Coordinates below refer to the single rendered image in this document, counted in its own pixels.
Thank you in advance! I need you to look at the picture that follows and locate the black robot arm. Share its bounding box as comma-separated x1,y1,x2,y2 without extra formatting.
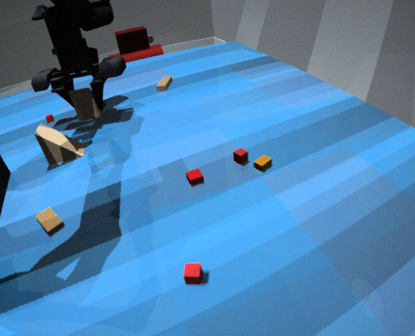
32,0,114,65

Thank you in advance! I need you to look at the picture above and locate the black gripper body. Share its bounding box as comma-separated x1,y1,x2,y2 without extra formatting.
31,35,126,92

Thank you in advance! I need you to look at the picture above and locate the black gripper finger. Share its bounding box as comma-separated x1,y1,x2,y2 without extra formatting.
51,78,75,106
90,78,107,110

